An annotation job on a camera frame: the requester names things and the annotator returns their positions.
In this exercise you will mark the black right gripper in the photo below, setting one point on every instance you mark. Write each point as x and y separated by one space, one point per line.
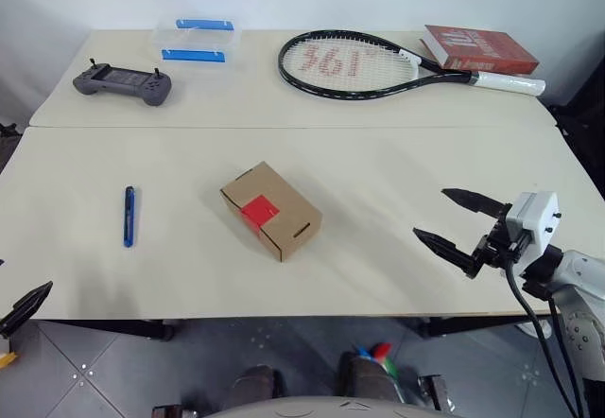
494 250

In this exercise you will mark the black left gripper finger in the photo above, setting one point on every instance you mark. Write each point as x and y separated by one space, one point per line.
26 304

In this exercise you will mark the blue rectangular bar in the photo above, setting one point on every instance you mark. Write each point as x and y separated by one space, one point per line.
129 219

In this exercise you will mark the cardboard box with red tape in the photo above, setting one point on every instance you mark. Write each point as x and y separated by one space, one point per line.
283 200

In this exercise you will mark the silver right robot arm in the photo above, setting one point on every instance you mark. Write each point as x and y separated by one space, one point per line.
583 276

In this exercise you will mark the yellow and white object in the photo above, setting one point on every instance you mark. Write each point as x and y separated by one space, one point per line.
7 360

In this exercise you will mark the red green blue object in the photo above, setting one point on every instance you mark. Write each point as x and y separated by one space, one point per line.
380 349

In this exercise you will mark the black and white tennis racket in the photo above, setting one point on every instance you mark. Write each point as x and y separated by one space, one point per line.
510 82

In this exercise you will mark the black stand beside table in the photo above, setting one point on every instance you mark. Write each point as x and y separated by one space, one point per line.
7 144

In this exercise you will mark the dark metal block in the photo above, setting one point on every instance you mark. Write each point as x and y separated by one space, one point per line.
435 389
167 411

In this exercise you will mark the black equipment beside table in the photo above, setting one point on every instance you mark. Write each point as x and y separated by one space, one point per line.
586 115

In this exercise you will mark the red hardcover book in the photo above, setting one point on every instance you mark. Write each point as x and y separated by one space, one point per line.
487 49

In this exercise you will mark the dark brown rounded shape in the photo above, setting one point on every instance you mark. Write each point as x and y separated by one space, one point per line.
257 385
364 380

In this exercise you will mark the grey robot torso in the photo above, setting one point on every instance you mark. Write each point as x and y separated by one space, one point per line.
307 408

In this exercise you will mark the grey handheld game controller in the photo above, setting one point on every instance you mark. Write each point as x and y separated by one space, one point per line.
118 80

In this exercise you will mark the clear container with blue clips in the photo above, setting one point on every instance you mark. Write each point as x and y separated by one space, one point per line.
198 42

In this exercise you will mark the black table leg frame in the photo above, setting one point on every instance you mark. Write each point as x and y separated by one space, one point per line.
472 325

